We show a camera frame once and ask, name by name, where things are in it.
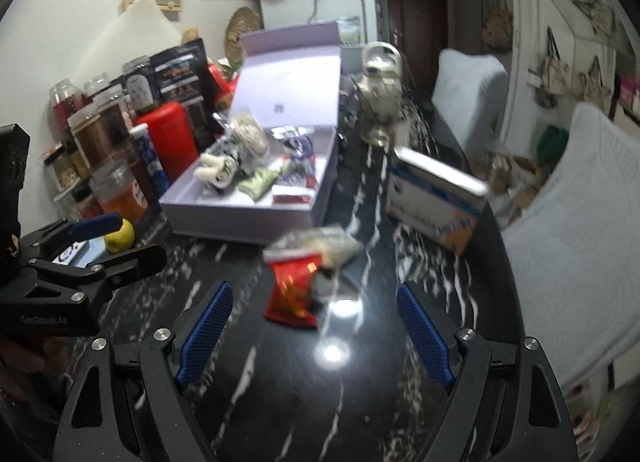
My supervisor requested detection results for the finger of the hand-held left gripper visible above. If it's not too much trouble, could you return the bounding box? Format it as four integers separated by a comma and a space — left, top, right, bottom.
20, 214, 124, 263
27, 244, 168, 303

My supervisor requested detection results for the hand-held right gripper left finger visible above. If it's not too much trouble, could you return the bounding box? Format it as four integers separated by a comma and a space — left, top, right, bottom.
52, 282, 233, 462

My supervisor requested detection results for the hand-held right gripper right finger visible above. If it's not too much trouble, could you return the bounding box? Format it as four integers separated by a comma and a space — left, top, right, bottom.
396, 281, 578, 462

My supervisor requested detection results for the red snack bag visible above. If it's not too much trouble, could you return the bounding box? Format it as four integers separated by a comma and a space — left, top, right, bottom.
263, 252, 324, 329

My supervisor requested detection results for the checkered plush toy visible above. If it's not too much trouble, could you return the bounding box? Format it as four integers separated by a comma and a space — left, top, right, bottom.
192, 127, 261, 191

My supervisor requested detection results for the clear white packet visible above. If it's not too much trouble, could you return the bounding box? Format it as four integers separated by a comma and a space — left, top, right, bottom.
262, 225, 364, 269

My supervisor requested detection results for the green snack packet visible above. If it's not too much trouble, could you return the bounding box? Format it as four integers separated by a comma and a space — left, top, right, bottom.
239, 167, 281, 203

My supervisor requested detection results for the clear packet with purple item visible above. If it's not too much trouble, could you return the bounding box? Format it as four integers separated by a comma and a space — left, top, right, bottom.
272, 126, 318, 177

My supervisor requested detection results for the white gift box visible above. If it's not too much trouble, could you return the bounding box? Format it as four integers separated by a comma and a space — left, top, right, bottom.
159, 22, 344, 246

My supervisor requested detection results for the person's left hand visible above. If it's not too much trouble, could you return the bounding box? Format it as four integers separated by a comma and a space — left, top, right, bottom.
0, 336, 68, 395

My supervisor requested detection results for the light blue case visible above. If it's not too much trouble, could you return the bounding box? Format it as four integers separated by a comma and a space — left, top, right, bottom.
75, 239, 109, 265

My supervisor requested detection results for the yellow lemon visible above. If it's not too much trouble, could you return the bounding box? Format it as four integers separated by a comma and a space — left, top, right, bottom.
104, 218, 137, 254

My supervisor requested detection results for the blue tube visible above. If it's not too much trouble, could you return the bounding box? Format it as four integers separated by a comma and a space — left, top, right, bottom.
130, 124, 171, 196

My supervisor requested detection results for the group of food jars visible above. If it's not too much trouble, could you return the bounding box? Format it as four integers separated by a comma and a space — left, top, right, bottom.
42, 56, 163, 223

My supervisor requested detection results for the red cylinder container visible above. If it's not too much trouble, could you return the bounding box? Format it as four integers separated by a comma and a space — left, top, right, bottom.
135, 102, 199, 189

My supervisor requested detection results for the blue and white carton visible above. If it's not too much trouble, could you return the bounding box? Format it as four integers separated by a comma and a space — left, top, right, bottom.
385, 146, 489, 256

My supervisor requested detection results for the light blue quilted chair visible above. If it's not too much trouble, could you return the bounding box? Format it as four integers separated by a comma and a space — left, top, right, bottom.
500, 102, 640, 389
431, 49, 510, 159

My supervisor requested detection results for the flat red snack packet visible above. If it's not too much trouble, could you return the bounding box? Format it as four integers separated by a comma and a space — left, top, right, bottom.
272, 186, 314, 206

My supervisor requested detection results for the black snack bag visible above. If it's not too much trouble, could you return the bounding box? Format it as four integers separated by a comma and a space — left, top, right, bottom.
150, 38, 212, 153

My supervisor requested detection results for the red plastic bag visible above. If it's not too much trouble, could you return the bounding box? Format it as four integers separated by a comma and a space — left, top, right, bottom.
207, 62, 239, 110

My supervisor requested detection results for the white foam board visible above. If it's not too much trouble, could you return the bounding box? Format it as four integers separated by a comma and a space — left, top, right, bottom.
70, 0, 184, 88

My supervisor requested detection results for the green bag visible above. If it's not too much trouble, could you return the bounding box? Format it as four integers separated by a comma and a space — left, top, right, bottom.
537, 126, 571, 165

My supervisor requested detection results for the glass mug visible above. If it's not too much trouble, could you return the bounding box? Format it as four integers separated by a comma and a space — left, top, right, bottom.
351, 74, 402, 146

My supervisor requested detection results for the woven round mat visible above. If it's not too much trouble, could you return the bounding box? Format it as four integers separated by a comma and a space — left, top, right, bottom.
224, 6, 264, 60

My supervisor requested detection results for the beige tote bag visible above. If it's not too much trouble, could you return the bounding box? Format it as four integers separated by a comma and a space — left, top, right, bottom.
579, 56, 614, 103
536, 26, 571, 108

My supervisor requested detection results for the dark wooden door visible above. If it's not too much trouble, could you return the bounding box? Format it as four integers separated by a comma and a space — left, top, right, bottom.
385, 0, 449, 88

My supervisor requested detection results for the brown patterned tote bag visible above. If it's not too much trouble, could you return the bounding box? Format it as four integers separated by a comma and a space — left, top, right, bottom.
482, 0, 514, 53

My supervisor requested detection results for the white mini fridge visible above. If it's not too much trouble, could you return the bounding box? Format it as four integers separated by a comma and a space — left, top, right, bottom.
259, 0, 379, 46

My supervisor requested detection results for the star-shaped wall ornament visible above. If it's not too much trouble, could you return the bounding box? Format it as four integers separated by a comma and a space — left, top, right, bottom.
572, 0, 617, 36

